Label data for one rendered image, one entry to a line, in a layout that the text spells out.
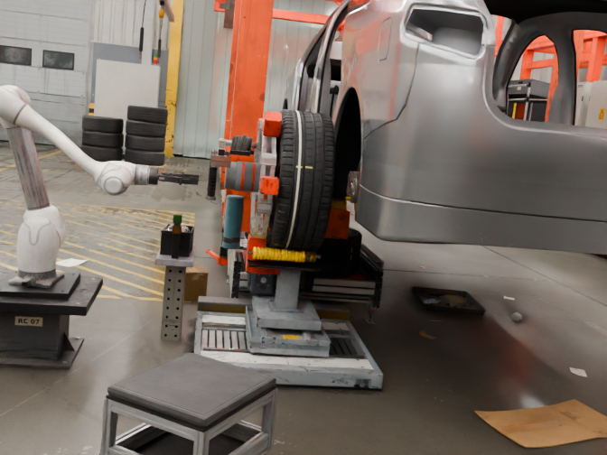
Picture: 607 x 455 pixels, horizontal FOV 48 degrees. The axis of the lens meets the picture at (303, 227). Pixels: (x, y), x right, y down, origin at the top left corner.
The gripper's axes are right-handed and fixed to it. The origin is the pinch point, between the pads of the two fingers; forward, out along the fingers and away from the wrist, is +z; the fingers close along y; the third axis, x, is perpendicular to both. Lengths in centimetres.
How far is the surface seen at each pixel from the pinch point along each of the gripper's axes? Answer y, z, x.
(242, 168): -11.4, 20.6, 5.9
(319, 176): 15, 52, 8
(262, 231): -4.2, 31.8, -21.7
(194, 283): -98, 2, -72
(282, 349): 13, 44, -72
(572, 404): 40, 171, -81
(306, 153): 12, 46, 17
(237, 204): -24.8, 20.1, -12.8
